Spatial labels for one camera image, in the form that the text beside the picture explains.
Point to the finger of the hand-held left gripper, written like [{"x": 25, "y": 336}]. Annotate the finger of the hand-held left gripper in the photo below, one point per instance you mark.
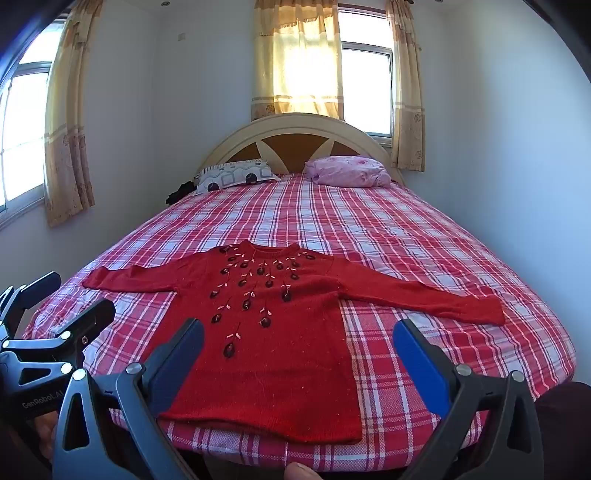
[
  {"x": 44, "y": 281},
  {"x": 90, "y": 318}
]

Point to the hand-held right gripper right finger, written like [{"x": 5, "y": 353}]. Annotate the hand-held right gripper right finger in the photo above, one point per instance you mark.
[{"x": 422, "y": 364}]

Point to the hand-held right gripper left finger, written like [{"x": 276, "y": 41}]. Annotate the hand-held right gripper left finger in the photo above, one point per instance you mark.
[{"x": 178, "y": 364}]

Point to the red embroidered knit sweater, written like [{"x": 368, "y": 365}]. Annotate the red embroidered knit sweater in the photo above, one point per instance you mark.
[{"x": 277, "y": 364}]

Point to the person's left hand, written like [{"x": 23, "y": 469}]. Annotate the person's left hand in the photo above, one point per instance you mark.
[{"x": 46, "y": 429}]

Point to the person's right hand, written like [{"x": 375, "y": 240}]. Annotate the person's right hand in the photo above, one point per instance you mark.
[{"x": 300, "y": 472}]

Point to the bed with red plaid sheet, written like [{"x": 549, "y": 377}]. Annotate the bed with red plaid sheet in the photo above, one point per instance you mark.
[{"x": 415, "y": 230}]

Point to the beige patterned curtain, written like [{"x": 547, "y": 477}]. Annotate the beige patterned curtain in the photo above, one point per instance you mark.
[
  {"x": 69, "y": 138},
  {"x": 408, "y": 92},
  {"x": 295, "y": 55}
]

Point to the large side window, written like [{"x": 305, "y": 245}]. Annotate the large side window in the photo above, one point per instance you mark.
[{"x": 23, "y": 129}]

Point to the dark maroon cloth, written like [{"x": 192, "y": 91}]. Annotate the dark maroon cloth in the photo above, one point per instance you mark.
[{"x": 570, "y": 424}]

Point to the white patterned pillow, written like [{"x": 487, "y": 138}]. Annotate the white patterned pillow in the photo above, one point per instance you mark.
[{"x": 235, "y": 175}]

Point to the pink floral pillow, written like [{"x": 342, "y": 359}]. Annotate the pink floral pillow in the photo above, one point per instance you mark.
[{"x": 346, "y": 171}]

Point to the cream and brown headboard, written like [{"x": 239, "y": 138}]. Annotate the cream and brown headboard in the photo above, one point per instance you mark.
[{"x": 286, "y": 147}]

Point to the window behind headboard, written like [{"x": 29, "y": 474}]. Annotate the window behind headboard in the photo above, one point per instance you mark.
[{"x": 367, "y": 83}]

